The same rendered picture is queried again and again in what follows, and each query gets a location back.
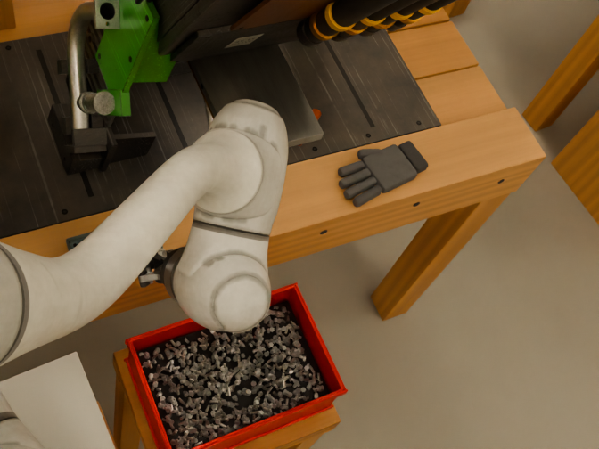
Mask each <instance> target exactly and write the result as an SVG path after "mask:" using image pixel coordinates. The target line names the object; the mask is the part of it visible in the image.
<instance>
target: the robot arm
mask: <svg viewBox="0 0 599 449"><path fill-rule="evenodd" d="M287 161H288V136H287V131H286V126H285V124H284V121H283V119H282V118H281V117H280V115H279V113H278V112H277V111H276V110H275V109H274V108H272V107H271V106H269V105H267V104H265V103H263V102H258V101H254V100H249V99H240V100H235V101H234V102H230V103H228V104H227V105H226V106H224V107H223V108H222V109H221V111H220V112H219V113H218V114H217V115H216V117H215V118H214V119H213V121H212V122H211V124H210V127H209V131H208V132H207V133H205V134H204V135H203V136H202V137H200V138H199V139H198V140H197V141H196V142H195V143H194V144H193V145H191V146H188V147H186V148H184V149H182V150H181V151H179V152H177V153H176V154H175V155H173V156H172V157H171V158H169V159H168V160H167V161H166V162H164V163H163V164H162V165H161V166H160V167H159V168H158V169H157V170H156V171H155V172H154V173H153V174H152V175H151V176H150V177H148V178H147V179H146V180H145V181H144V182H143V183H142V184H141V185H140V186H139V187H138V188H137V189H136V190H135V191H134V192H133V193H132V194H131V195H130V196H129V197H128V198H127V199H126V200H125V201H123V202H122V203H121V204H120V205H119V206H118V207H117V208H116V209H115V210H114V211H113V212H112V213H111V214H110V215H109V216H108V217H107V218H106V219H105V220H104V221H103V222H102V223H101V224H100V225H99V226H97V227H96V228H95V229H94V230H93V231H92V232H91V233H90V234H89V235H88V236H87V237H86V238H85V239H84V240H82V241H81V242H80V243H79V244H78V245H77V246H76V247H75V248H73V249H72V250H70V251H69V252H67V253H65V254H63V255H61V256H59V257H42V256H39V255H36V254H33V253H30V252H27V251H24V250H21V249H16V248H15V247H12V246H9V245H7V244H4V243H2V242H0V366H2V365H4V364H5V363H8V362H10V361H11V360H13V359H15V358H17V357H19V356H20V355H23V354H25V353H27V352H29V351H31V350H33V349H35V348H38V347H41V346H43V345H45V344H47V343H49V342H52V341H54V340H56V339H59V338H61V337H64V336H66V335H68V334H70V333H72V332H73V331H76V330H78V329H80V328H81V327H83V326H85V325H86V324H88V323H89V322H91V321H93V319H95V318H96V317H97V316H99V315H100V314H102V313H103V312H104V311H105V310H106V309H108V308H109V307H110V306H111V305H112V304H113V303H114V302H115V301H116V300H117V299H118V298H119V297H120V296H121V295H122V294H123V293H124V292H125V291H126V290H127V289H128V287H129V286H130V285H131V284H132V283H133V282H134V280H135V279H136V278H137V277H138V280H139V283H140V287H141V288H145V287H146V286H148V285H149V284H152V283H153V281H154V280H155V281H156V282H157V283H163V284H164V285H165V287H166V290H167V292H168V294H169V295H170V296H171V297H172V298H173V299H174V300H175V301H176V302H177V303H178V304H179V305H180V307H181V308H182V309H183V311H184V312H185V313H186V314H187V315H188V316H189V317H190V318H191V319H192V320H194V321H195V322H197V323H198V324H199V325H201V326H203V327H205V328H207V329H210V330H213V331H228V332H233V333H240V332H245V331H248V330H250V329H252V328H254V327H255V326H257V325H258V324H259V323H260V322H261V321H262V320H263V319H264V318H265V316H266V315H267V312H268V309H269V307H270V303H271V285H270V280H269V277H268V270H267V249H268V242H269V237H270V236H268V235H270V233H271V230H272V226H273V223H274V221H275V217H276V215H277V211H278V208H279V204H280V200H281V197H282V192H283V184H284V179H285V174H286V168H287ZM193 206H194V213H193V220H194V221H193V223H192V227H191V231H190V234H189V237H188V241H187V243H186V246H185V247H180V248H178V249H175V250H173V249H169V250H165V249H162V248H161V247H162V245H163V244H164V243H165V241H166V240H167V239H168V237H169V236H170V235H171V234H172V232H174V231H175V230H176V228H177V227H178V225H179V224H180V223H181V222H182V220H183V219H184V218H185V216H186V215H187V214H188V213H189V211H190V210H191V209H192V208H193ZM152 269H154V272H152ZM0 449H45V448H44V447H43V446H42V445H41V444H40V443H39V441H38V440H37V439H36V438H35V437H34V436H33V435H32V433H31V432H30V431H29V430H28V429H27V428H26V426H25V425H24V424H23V423H22V422H21V421H20V419H19V418H18V417H17V415H16V414H15V413H14V411H13V410H12V408H11V406H10V405H9V404H8V402H7V400H6V399H5V397H4V395H3V394H2V392H1V391H0Z"/></svg>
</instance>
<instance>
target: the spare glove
mask: <svg viewBox="0 0 599 449"><path fill-rule="evenodd" d="M357 156H358V158H359V159H361V161H358V162H355V163H352V164H349V165H347V166H344V167H340V168H339V169H338V175H339V176H340V177H344V176H347V177H344V178H342V179H341V180H340V181H339V187H340V188H341V189H345V188H348V187H349V188H348V189H346V190H345V191H344V193H343V194H344V197H345V198H346V199H347V200H348V199H351V198H353V197H355V196H356V197H355V199H353V205H354V206H355V207H360V206H362V205H364V204H365V203H367V202H368V201H369V200H372V199H373V198H375V197H377V196H379V195H380V194H381V192H382V193H386V192H389V191H391V190H393V189H395V188H397V187H399V186H400V185H402V184H405V183H407V182H410V181H412V180H414V179H415V178H416V176H417V174H419V173H421V172H423V171H424V170H426V168H427V167H428V163H427V161H426V160H425V159H424V157H423V156H422V155H421V153H420V152H419V151H418V150H417V149H416V148H415V146H414V145H413V144H412V142H410V141H407V142H404V143H401V144H400V145H399V146H398V147H397V145H396V144H392V145H391V146H388V147H386V148H384V149H382V150H381V149H361V150H359V151H358V153H357ZM352 174H353V175H352ZM350 175H351V176H350ZM351 185H353V186H351ZM350 186H351V187H350ZM360 193H361V194H360ZM358 194H360V195H358ZM357 195H358V196H357Z"/></svg>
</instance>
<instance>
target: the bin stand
mask: <svg viewBox="0 0 599 449"><path fill-rule="evenodd" d="M128 355H129V350H128V348H125V349H122V350H120V351H117V352H114V353H113V367H114V369H115V372H116V388H115V407H114V426H113V439H114V441H115V444H116V446H117V448H118V449H138V448H139V443H140V438H141V440H142V443H143V446H144V449H157V448H156V445H155V444H154V441H153V438H152V433H151V431H150V429H149V426H148V423H147V421H146V419H145V416H144V411H143V409H142V406H141V404H140V401H139V398H138V396H137V393H136V391H135V387H134V384H133V381H132V379H131V376H130V374H129V371H128V368H127V365H126V362H124V358H127V357H128ZM332 405H333V408H332V409H330V410H327V411H325V412H321V413H319V414H317V415H314V416H312V417H310V418H307V419H305V420H302V421H299V422H297V423H294V424H292V425H290V426H288V427H286V428H283V429H279V430H277V431H275V432H273V433H270V434H268V435H266V436H263V437H260V438H258V439H255V440H253V441H250V442H249V443H247V444H244V445H240V446H238V447H235V448H234V449H309V448H310V447H311V446H312V445H313V444H314V443H315V442H316V441H317V440H318V438H319V437H320V436H321V435H323V434H324V433H326V432H329V431H331V430H333V429H334V428H335V427H336V426H337V425H338V424H339V423H340V422H341V419H340V417H339V415H338V413H337V411H336V409H335V407H334V404H333V403H332Z"/></svg>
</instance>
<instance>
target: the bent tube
mask: <svg viewBox="0 0 599 449"><path fill-rule="evenodd" d="M91 20H94V28H95V29H119V0H94V1H90V2H84V3H83V4H81V5H80V6H79V7H78V8H77V9H76V11H75V12H74V13H73V15H72V18H71V20H70V26H69V31H68V38H67V61H68V73H69V86H70V110H71V123H72V129H84V128H90V126H89V114H86V113H84V112H82V111H81V110H80V109H79V107H78V106H77V98H78V97H79V96H80V95H81V94H82V93H84V92H87V86H86V61H85V42H86V32H87V29H88V26H89V24H90V22H91ZM106 22H108V23H109V25H108V26H106Z"/></svg>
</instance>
